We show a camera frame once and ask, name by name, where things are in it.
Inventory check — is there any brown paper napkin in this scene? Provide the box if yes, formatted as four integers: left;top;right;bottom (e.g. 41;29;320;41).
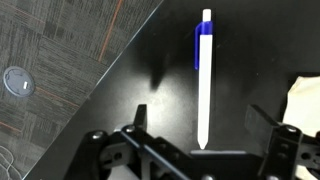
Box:
281;75;320;180

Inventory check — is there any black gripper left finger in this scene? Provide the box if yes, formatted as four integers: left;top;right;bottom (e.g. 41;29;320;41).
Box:
63;103;158;180

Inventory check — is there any white pen with blue clip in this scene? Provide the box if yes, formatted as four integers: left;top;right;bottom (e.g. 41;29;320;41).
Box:
193;8;215;151

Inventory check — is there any black work table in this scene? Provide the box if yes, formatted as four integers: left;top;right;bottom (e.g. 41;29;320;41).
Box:
23;0;320;180

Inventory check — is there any round floor outlet cover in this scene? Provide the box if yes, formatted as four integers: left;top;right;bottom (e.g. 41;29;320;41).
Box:
2;65;36;99

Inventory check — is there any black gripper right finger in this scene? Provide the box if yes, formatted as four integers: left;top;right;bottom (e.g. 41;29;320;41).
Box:
244;104;320;180

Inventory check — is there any thin white floor cable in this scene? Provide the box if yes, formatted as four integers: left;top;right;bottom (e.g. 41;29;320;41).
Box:
0;144;22;180

